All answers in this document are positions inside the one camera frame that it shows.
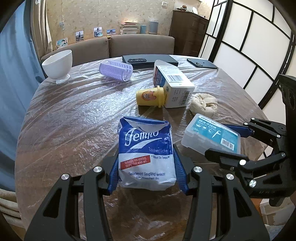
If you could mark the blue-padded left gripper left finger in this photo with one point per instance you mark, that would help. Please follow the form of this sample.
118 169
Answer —
58 216

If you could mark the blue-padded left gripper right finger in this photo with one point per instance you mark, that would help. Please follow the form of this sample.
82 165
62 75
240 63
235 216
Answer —
237 217

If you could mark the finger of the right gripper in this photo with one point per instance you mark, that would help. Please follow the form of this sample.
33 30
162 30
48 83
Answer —
260 179
269 132

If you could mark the dental floss plastic box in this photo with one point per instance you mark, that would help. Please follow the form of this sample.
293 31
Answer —
203 133

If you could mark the beige paper wad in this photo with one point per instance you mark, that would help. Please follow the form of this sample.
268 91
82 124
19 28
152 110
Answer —
204 104

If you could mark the yellow cartoon paper cup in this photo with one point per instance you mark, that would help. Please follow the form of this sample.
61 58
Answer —
151 97

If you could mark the blue white tissue pack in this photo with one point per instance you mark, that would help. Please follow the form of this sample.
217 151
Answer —
145 154

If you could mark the black smartphone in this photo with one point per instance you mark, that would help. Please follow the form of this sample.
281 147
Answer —
201 63

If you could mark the white blue carton box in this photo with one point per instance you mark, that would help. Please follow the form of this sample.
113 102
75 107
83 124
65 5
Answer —
178 89

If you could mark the shoji screen divider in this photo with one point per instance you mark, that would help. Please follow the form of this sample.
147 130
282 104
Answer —
251 44

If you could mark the dark wooden cabinet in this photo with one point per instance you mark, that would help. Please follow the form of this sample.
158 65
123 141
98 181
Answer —
188 30

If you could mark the black rectangular case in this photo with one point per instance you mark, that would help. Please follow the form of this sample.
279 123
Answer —
147 60

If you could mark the large grey cylinder speaker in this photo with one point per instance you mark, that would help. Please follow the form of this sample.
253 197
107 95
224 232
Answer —
153 27

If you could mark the purple plastic hair roller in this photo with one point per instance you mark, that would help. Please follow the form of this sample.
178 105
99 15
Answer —
116 70

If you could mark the small blue-grey cylinder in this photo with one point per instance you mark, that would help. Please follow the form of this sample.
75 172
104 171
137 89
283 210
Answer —
143 29

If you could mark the blue curtain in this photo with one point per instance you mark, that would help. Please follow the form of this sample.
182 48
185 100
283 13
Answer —
21 75

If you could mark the white footed bowl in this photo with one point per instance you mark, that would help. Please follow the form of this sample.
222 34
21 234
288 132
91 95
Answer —
58 66

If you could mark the stack of books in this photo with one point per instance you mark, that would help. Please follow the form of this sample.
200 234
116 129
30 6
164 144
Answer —
129 28

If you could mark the photo card on wall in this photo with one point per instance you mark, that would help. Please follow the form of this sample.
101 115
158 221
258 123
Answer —
111 32
97 31
61 43
79 36

